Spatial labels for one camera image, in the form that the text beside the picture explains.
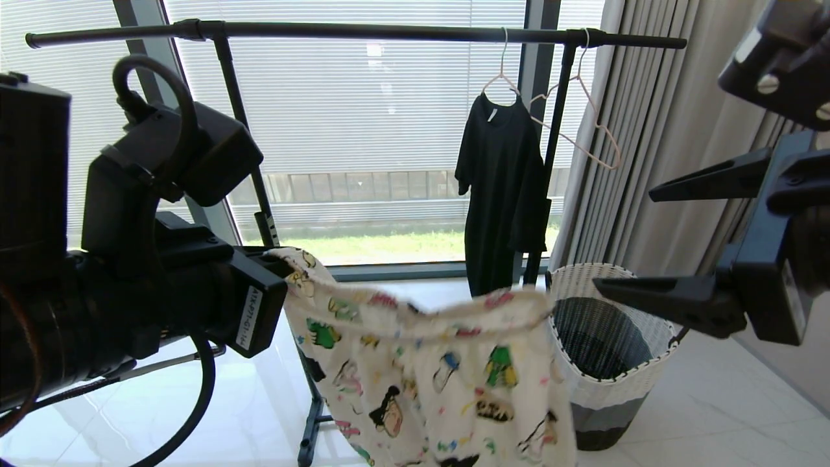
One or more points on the white laundry basket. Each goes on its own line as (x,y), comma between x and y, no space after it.
(603,389)

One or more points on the cream printed garment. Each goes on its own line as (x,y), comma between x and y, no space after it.
(421,389)

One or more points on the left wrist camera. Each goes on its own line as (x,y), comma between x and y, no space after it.
(214,155)

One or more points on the beige curtain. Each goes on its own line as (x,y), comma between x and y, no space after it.
(668,130)

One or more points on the pink clothes hanger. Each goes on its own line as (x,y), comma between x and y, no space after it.
(606,133)
(504,58)

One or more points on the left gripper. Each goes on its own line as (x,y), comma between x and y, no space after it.
(194,292)

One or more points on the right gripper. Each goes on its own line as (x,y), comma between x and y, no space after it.
(771,272)

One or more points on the black clothes rack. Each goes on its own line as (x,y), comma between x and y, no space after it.
(389,30)

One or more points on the black garment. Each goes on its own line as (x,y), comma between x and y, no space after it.
(499,194)

